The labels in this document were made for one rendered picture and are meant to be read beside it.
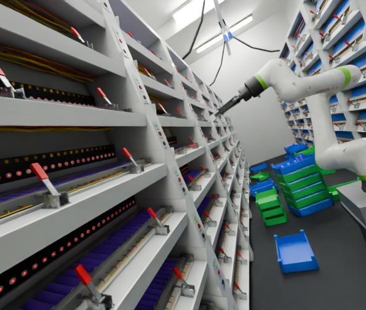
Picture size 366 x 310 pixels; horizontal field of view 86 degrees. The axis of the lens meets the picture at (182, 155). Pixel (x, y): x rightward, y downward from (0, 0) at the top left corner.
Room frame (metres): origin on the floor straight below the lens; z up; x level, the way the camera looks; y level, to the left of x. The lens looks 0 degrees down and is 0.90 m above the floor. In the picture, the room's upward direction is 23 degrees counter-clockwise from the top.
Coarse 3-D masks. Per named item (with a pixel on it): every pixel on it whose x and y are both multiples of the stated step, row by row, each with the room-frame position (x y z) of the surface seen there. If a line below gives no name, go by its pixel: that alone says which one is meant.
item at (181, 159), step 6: (174, 144) 1.36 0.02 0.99; (180, 144) 1.45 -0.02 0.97; (186, 144) 1.43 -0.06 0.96; (198, 144) 1.41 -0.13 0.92; (204, 144) 1.39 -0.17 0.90; (192, 150) 1.16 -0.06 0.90; (198, 150) 1.21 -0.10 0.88; (204, 150) 1.37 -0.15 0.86; (174, 156) 0.83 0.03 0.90; (180, 156) 0.90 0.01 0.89; (186, 156) 0.98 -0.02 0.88; (192, 156) 1.07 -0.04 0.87; (198, 156) 1.20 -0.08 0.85; (180, 162) 0.89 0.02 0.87; (186, 162) 0.97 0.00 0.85
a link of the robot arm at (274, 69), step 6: (270, 60) 0.91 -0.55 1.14; (276, 60) 0.89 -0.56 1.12; (282, 60) 0.89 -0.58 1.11; (264, 66) 0.92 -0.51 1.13; (270, 66) 0.89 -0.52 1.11; (276, 66) 0.88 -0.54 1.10; (282, 66) 0.87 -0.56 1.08; (258, 72) 0.93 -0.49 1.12; (264, 72) 0.91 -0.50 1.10; (270, 72) 0.89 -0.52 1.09; (276, 72) 0.88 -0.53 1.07; (282, 72) 0.87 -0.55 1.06; (288, 72) 0.86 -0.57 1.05; (258, 78) 0.92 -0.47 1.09; (264, 78) 0.91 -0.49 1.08; (270, 78) 0.90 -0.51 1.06; (276, 78) 0.88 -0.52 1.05; (264, 84) 0.92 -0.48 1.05; (270, 84) 0.92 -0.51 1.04; (264, 90) 0.95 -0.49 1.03
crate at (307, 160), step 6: (306, 156) 1.77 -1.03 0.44; (312, 156) 1.66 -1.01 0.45; (282, 162) 1.87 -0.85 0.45; (288, 162) 1.87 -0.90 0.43; (300, 162) 1.67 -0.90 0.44; (306, 162) 1.67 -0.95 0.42; (312, 162) 1.66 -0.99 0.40; (276, 168) 1.76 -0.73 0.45; (282, 168) 1.68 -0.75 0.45; (288, 168) 1.68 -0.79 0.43; (294, 168) 1.68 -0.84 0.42; (282, 174) 1.69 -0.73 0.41
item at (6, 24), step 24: (0, 24) 0.37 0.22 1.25; (24, 24) 0.41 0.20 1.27; (0, 48) 0.50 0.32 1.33; (24, 48) 0.51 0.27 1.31; (48, 48) 0.53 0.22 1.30; (72, 48) 0.52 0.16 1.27; (48, 72) 0.62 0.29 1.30; (72, 72) 0.67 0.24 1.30; (96, 72) 0.74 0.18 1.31; (120, 72) 0.71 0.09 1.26
